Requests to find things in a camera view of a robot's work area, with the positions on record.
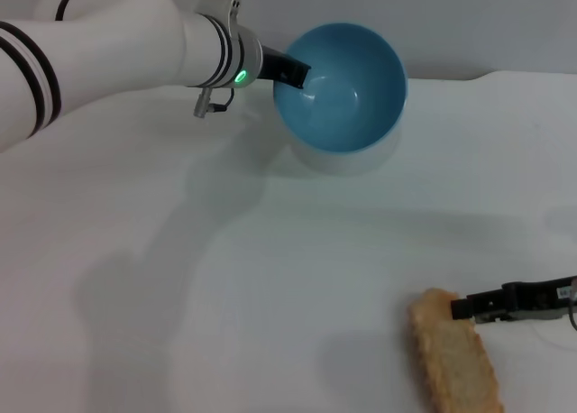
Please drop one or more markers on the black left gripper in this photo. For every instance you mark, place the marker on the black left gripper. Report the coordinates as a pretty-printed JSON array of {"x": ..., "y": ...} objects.
[{"x": 275, "y": 66}]

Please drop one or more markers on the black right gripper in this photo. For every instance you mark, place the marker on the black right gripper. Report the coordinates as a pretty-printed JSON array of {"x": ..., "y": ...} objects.
[{"x": 541, "y": 298}]

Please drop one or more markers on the blue bowl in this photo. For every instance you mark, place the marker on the blue bowl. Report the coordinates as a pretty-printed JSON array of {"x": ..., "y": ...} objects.
[{"x": 342, "y": 97}]

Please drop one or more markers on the orange striped bread loaf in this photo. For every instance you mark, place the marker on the orange striped bread loaf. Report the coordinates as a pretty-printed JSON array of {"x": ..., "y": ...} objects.
[{"x": 455, "y": 359}]

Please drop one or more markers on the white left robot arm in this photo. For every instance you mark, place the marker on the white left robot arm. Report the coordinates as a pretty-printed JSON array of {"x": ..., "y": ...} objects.
[{"x": 112, "y": 52}]

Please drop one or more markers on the left camera mount bracket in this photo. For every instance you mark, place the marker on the left camera mount bracket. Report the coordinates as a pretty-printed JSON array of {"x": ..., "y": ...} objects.
[{"x": 218, "y": 5}]

